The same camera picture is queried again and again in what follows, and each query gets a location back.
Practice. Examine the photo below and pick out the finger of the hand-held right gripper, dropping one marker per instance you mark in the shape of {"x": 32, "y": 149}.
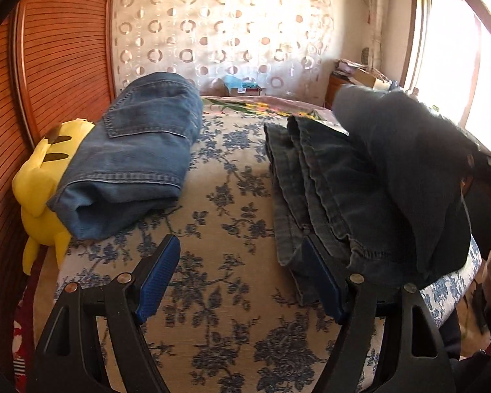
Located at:
{"x": 485, "y": 168}

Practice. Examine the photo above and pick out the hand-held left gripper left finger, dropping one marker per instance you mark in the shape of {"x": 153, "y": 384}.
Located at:
{"x": 155, "y": 282}

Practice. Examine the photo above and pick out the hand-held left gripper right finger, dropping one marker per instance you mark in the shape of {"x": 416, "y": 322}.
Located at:
{"x": 323, "y": 280}

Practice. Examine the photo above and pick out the blue denim pants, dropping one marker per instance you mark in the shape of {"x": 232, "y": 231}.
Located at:
{"x": 135, "y": 151}
{"x": 364, "y": 196}

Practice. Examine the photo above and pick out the folded blue denim pants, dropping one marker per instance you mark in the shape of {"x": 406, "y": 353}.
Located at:
{"x": 135, "y": 151}

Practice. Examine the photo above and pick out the blue floral bedsheet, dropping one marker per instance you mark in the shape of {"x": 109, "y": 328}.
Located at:
{"x": 229, "y": 233}

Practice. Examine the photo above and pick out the red patterned cloth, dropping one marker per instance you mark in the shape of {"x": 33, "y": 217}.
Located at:
{"x": 20, "y": 344}

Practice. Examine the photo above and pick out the open cardboard box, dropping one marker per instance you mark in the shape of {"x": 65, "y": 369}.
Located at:
{"x": 366, "y": 74}

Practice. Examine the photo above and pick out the yellow plush toy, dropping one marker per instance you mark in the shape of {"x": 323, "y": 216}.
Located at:
{"x": 41, "y": 180}

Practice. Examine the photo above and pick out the wooden cabinet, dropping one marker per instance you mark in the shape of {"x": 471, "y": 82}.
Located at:
{"x": 335, "y": 86}

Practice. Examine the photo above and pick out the colourful flower blanket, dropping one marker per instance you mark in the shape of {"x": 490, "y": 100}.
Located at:
{"x": 266, "y": 106}

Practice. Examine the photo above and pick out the cardboard box with blue cloth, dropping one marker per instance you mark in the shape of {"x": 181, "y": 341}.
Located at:
{"x": 241, "y": 86}

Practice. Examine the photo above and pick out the wooden headboard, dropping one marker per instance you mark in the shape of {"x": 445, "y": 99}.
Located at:
{"x": 57, "y": 69}

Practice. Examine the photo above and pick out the sheer curtain with circles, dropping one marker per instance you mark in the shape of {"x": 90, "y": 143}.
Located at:
{"x": 221, "y": 28}

